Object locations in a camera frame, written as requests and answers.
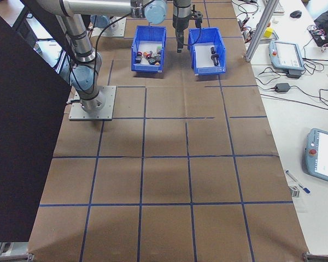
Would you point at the aluminium frame rail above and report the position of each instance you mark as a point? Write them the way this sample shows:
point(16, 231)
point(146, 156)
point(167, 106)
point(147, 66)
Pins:
point(0, 247)

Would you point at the small white plastic part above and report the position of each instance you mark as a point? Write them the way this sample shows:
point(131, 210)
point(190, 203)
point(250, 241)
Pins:
point(275, 20)

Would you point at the black round push button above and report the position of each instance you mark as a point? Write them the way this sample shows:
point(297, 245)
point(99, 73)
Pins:
point(152, 61)

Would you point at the black button with red cap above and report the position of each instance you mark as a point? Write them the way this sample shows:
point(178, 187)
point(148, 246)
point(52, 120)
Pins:
point(138, 58)

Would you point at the green white push button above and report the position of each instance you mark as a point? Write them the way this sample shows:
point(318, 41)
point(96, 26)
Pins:
point(159, 48)

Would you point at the white keyboard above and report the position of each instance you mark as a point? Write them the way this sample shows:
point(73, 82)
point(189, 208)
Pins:
point(279, 8)

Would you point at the black computer mouse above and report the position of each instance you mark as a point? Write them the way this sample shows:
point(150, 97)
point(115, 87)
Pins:
point(295, 13)

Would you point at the blue bin with buttons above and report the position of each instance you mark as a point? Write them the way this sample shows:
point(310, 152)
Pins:
point(147, 68)

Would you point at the red push button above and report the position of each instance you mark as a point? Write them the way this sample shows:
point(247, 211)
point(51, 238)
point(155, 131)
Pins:
point(146, 55)

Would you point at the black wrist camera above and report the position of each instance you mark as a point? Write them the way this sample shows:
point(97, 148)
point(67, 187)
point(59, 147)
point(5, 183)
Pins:
point(198, 19)

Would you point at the yellow cube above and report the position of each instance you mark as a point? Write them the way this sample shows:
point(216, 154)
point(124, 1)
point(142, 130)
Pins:
point(268, 32)

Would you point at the small grey clip box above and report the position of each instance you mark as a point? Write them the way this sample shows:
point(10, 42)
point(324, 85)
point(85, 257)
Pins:
point(295, 191)

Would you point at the grey blue teach pendant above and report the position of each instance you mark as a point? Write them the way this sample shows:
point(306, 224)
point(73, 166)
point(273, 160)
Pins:
point(325, 155)
point(287, 54)

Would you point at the black cylindrical part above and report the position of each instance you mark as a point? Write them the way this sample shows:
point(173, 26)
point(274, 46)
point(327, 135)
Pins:
point(202, 57)

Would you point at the blue white pen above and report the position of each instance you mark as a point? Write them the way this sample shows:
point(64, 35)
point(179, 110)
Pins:
point(298, 182)

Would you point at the large black frame cover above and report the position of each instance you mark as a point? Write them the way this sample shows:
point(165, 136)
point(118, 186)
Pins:
point(22, 136)

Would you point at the assorted small parts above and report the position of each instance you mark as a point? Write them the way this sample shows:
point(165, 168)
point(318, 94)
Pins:
point(146, 46)

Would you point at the black switch block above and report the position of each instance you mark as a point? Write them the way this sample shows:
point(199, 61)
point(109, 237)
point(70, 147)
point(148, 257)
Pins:
point(158, 56)

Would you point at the black power adapter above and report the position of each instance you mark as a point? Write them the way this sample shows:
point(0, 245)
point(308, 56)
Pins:
point(293, 73)
point(283, 87)

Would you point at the small metal electronic module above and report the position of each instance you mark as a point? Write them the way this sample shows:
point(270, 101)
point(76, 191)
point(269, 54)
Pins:
point(246, 35)

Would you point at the white square base plate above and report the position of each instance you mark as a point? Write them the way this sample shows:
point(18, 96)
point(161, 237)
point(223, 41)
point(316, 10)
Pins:
point(117, 31)
point(109, 103)

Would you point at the aluminium profile post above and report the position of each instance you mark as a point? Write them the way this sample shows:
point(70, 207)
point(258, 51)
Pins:
point(259, 30)

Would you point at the blue bin with capacitors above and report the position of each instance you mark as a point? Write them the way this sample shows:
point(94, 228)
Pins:
point(207, 71)

